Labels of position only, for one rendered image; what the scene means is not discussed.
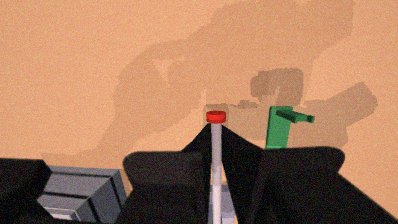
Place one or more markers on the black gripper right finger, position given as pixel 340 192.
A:
pixel 247 166

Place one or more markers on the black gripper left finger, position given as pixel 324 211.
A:
pixel 190 166

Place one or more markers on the grey pin with red cap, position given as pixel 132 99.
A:
pixel 216 118

